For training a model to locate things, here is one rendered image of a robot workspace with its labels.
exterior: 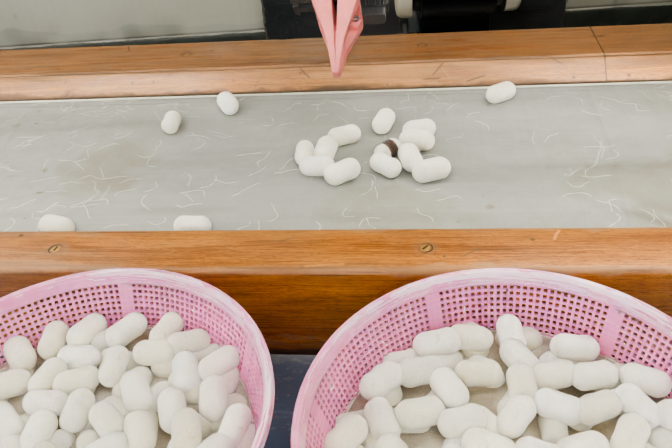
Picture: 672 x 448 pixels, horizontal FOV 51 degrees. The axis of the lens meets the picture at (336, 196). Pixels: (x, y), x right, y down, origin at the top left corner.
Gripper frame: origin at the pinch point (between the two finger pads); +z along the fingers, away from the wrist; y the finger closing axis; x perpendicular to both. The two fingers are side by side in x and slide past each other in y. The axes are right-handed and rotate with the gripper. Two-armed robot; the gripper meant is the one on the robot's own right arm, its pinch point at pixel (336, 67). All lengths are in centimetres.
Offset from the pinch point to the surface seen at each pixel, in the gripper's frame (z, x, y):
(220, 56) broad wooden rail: -8.7, 14.3, -16.7
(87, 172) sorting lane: 10.6, 1.2, -25.8
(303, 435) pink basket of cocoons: 33.9, -22.4, 1.6
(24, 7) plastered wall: -107, 166, -145
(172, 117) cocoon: 3.1, 5.1, -18.7
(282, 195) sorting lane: 13.9, -2.0, -4.5
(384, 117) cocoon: 4.0, 3.8, 4.7
